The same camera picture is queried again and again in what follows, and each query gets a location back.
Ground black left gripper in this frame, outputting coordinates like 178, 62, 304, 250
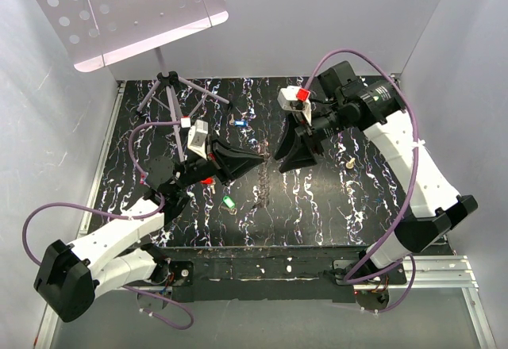
174, 134, 264, 191

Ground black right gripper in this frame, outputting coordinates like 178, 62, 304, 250
273, 101, 354, 174

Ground key with red tag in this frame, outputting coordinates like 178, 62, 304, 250
200, 178, 216, 194

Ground metal toothed sprocket ring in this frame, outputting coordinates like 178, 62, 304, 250
253, 154, 275, 209

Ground key with green tag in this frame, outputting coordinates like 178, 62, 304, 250
221, 195, 237, 215

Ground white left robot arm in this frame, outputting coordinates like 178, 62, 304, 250
34, 137, 264, 322

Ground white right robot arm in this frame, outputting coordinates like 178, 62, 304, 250
274, 61, 478, 284

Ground key with blue tag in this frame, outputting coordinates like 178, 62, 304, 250
229, 114, 248, 128

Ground white perforated music stand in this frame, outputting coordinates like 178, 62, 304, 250
16, 0, 235, 163

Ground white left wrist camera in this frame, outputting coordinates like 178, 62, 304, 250
180, 117, 209, 159

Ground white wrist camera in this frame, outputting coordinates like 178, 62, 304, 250
180, 117, 209, 159
277, 86, 312, 125

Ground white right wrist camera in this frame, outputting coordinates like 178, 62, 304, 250
277, 86, 312, 125

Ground aluminium front rail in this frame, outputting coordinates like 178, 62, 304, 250
353, 255, 497, 348

